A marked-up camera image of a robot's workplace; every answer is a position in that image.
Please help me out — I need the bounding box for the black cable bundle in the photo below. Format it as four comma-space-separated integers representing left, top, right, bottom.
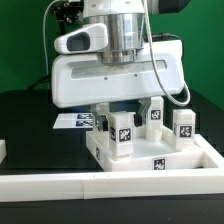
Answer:
27, 0, 86, 91

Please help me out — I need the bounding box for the white cable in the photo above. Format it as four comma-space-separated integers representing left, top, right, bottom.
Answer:
42, 0, 61, 90

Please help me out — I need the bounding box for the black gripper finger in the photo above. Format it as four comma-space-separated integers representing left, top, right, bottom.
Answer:
134, 98, 151, 127
89, 104, 109, 131

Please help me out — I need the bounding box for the white square tabletop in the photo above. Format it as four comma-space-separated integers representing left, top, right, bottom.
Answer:
86, 127, 203, 172

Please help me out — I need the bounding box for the white marker tag sheet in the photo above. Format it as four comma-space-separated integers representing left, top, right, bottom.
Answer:
53, 113, 93, 129

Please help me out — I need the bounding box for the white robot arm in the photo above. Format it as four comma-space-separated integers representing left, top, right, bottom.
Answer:
52, 0, 191, 126

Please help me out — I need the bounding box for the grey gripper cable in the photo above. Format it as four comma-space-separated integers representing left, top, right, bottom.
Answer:
141, 0, 192, 108

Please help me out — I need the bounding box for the white U-shaped obstacle wall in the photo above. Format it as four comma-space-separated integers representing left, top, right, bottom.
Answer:
0, 135, 224, 202

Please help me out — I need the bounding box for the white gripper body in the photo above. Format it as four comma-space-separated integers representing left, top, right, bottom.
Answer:
52, 23, 184, 108

